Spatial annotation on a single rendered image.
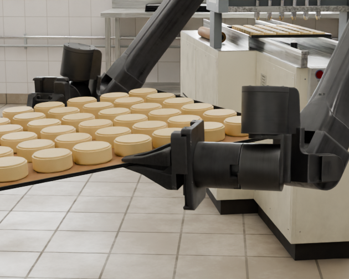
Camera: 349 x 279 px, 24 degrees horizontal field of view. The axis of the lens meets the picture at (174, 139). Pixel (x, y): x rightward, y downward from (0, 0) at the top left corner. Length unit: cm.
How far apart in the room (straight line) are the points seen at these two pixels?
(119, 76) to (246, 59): 249
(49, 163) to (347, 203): 260
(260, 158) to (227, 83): 301
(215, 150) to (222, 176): 3
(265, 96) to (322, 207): 253
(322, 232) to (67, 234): 119
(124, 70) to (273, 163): 61
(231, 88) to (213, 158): 301
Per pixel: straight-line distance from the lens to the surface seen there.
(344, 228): 353
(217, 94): 396
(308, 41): 417
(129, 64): 151
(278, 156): 96
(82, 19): 737
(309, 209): 346
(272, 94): 96
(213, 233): 385
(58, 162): 100
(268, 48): 378
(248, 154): 96
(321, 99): 104
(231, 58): 395
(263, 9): 400
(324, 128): 101
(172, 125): 115
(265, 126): 95
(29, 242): 379
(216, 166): 97
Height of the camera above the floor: 123
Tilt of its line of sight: 12 degrees down
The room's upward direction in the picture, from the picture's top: straight up
